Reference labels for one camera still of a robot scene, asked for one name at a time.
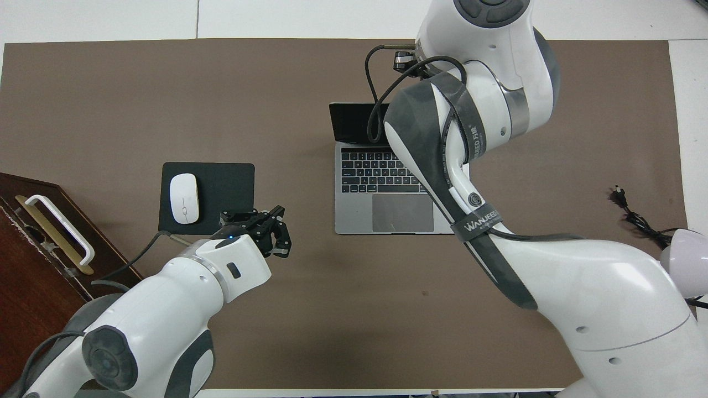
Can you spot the white desk lamp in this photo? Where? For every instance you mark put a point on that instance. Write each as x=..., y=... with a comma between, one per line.
x=691, y=254

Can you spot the white computer mouse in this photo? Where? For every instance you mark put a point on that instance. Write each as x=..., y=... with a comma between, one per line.
x=184, y=199

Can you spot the dark brown wooden box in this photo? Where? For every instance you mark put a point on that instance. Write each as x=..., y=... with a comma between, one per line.
x=27, y=287

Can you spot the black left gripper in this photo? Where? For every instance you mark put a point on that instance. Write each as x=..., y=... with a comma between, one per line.
x=243, y=225

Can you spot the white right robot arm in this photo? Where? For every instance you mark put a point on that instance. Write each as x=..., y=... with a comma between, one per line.
x=608, y=293

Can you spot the black mouse pad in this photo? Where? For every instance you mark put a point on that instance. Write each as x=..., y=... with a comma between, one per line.
x=227, y=188

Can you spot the brown paper table mat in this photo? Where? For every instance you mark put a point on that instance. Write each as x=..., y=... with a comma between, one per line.
x=166, y=99

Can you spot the silver grey laptop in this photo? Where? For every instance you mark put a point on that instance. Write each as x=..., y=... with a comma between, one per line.
x=359, y=213

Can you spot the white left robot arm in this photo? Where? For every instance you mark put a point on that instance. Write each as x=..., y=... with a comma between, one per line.
x=155, y=309

